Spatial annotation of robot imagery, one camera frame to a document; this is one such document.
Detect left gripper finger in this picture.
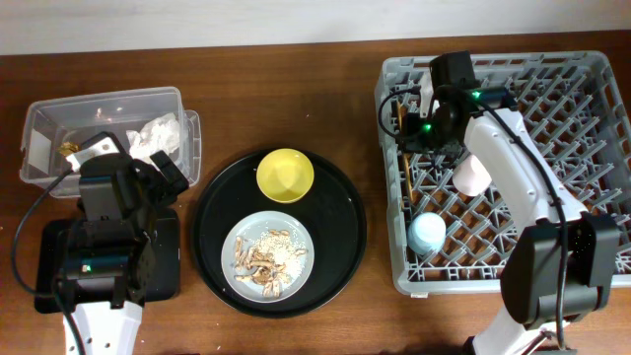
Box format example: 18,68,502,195
150,151,189,195
131,159,158,180

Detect white napkin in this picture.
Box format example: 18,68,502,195
126,112,180,164

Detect wooden chopstick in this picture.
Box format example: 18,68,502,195
396,103,417,204

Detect pink cup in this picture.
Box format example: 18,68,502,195
453,155,492,197

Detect blue cup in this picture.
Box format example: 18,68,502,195
407,212,447,255

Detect grey plate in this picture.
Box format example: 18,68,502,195
221,211,315,304

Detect yellow bowl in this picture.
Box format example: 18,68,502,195
256,148,315,204

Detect food leftovers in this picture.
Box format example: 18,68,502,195
233,230,309,300

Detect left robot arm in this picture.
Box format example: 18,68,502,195
35,151,188,354

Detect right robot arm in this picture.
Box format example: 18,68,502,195
412,85,620,354

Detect clear plastic waste bin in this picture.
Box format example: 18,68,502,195
20,87,202,188

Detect grey dishwasher rack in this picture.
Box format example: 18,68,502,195
375,51,630,298

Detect brown food scrap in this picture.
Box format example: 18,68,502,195
57,142,81,157

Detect black rectangular tray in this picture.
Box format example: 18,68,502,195
35,208,180,314

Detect round black serving tray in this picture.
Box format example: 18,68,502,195
190,149,367,319

